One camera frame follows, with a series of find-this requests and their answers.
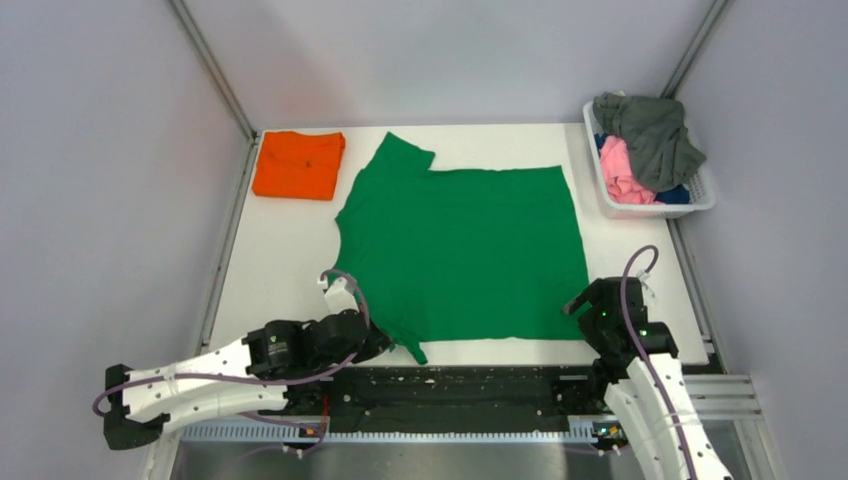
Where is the green t shirt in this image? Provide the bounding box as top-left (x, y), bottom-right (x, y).
top-left (335, 134), bottom-right (589, 364)

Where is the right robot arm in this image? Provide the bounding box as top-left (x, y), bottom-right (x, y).
top-left (563, 277), bottom-right (732, 479)

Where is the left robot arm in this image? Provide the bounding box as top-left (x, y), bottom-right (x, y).
top-left (93, 309), bottom-right (392, 451)

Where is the pink t shirt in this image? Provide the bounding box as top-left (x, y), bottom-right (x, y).
top-left (599, 136), bottom-right (656, 205)

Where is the white laundry basket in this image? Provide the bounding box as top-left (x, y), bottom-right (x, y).
top-left (582, 99), bottom-right (718, 220)

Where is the grey t shirt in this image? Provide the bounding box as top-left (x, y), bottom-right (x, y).
top-left (592, 92), bottom-right (706, 193)

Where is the folded orange t shirt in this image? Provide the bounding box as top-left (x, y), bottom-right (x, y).
top-left (252, 131), bottom-right (346, 201)

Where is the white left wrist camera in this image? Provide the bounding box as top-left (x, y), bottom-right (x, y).
top-left (317, 274), bottom-right (359, 315)

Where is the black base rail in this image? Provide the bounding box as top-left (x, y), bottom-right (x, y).
top-left (178, 362), bottom-right (763, 445)

